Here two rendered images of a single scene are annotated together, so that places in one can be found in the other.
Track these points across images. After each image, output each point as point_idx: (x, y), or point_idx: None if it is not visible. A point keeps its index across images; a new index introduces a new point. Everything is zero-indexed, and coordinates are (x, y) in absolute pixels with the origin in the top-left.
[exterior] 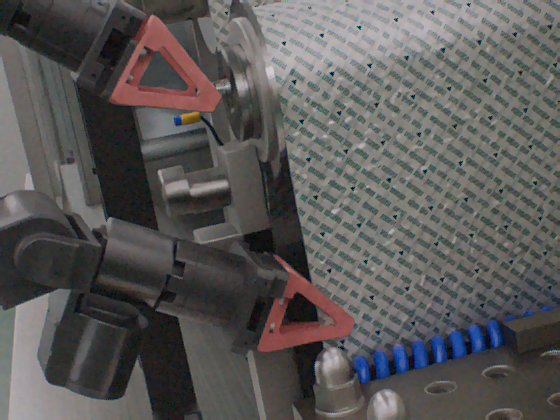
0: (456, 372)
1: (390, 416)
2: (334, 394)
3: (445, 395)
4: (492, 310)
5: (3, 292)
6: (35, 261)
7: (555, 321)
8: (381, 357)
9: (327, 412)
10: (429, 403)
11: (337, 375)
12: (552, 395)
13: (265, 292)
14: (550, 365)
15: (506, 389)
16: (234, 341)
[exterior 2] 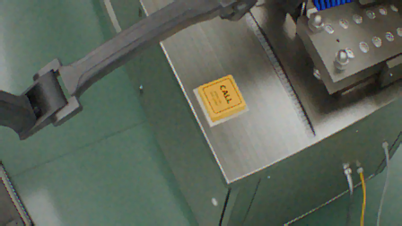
0: (345, 14)
1: (345, 60)
2: (318, 28)
3: (345, 28)
4: None
5: (224, 13)
6: (241, 10)
7: (371, 2)
8: (323, 3)
9: (314, 30)
10: (343, 32)
11: (319, 24)
12: (373, 39)
13: (302, 2)
14: (370, 19)
15: (362, 30)
16: (290, 12)
